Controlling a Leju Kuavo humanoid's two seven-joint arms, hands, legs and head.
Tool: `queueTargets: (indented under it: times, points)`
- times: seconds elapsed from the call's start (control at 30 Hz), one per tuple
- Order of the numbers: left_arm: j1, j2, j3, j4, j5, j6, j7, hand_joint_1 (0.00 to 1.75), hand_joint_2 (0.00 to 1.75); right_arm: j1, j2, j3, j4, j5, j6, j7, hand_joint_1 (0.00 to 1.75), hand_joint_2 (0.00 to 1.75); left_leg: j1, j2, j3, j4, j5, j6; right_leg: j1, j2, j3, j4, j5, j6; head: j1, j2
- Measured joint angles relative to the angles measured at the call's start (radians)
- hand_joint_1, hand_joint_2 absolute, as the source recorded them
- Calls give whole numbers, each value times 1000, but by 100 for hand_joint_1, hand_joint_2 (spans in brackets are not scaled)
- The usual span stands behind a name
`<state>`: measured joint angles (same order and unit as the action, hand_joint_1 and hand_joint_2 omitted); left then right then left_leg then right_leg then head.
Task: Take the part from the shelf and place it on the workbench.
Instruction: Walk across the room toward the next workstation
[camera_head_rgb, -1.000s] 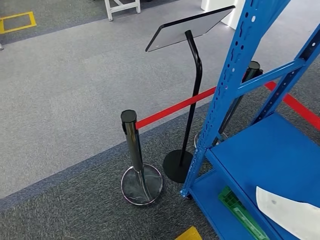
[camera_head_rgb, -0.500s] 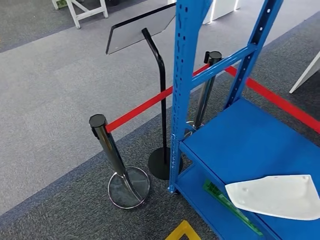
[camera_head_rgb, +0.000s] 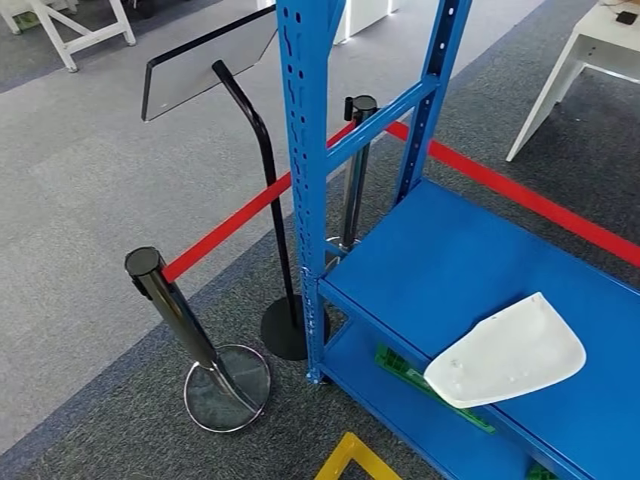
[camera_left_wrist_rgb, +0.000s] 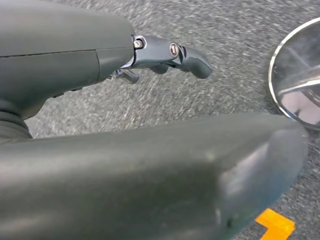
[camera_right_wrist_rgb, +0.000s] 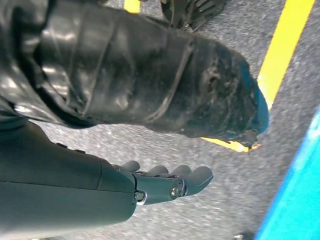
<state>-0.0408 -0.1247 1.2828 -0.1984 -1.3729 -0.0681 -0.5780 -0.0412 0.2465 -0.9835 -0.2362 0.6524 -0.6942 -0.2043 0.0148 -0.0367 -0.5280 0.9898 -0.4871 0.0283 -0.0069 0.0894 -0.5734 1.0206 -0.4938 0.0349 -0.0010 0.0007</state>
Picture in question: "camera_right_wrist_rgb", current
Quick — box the blue steel shelf rack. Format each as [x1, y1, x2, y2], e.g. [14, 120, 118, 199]
[233, 105, 320, 240]

